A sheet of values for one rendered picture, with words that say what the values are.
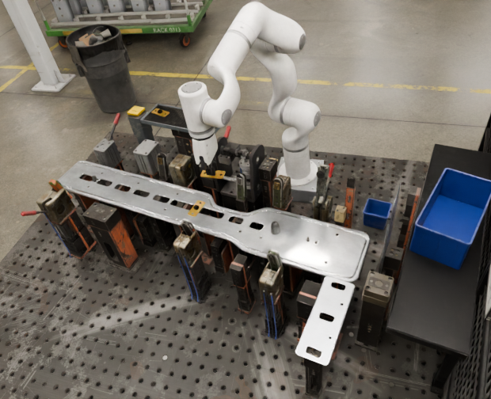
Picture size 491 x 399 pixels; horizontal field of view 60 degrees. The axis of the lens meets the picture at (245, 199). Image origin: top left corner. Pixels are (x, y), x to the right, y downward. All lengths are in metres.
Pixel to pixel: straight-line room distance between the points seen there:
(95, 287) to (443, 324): 1.37
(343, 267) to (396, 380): 0.42
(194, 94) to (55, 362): 1.16
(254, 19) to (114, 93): 3.02
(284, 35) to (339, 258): 0.77
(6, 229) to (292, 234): 2.55
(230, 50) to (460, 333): 1.05
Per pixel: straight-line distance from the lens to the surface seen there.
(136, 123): 2.06
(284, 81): 1.68
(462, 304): 1.42
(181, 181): 1.82
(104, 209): 1.79
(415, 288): 1.42
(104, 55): 4.12
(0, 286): 2.23
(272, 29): 1.49
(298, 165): 1.99
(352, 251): 1.51
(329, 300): 1.39
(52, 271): 2.14
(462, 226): 1.62
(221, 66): 1.31
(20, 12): 5.02
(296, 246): 1.51
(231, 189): 1.79
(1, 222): 3.73
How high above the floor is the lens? 2.18
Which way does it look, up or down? 45 degrees down
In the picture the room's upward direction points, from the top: 9 degrees counter-clockwise
